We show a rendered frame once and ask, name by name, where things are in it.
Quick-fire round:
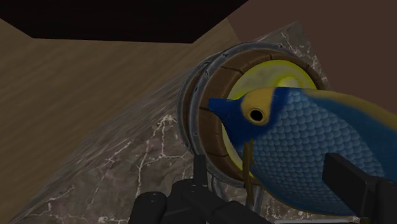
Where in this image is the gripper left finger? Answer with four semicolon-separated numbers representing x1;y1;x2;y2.
129;154;271;224

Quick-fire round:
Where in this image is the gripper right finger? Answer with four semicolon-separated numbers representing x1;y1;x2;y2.
321;152;397;224

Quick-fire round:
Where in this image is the blue and yellow fish figure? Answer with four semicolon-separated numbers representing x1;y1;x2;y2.
207;87;397;217

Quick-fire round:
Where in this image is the wooden barrel mug with yellow inside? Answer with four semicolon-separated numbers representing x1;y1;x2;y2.
176;41;328;215

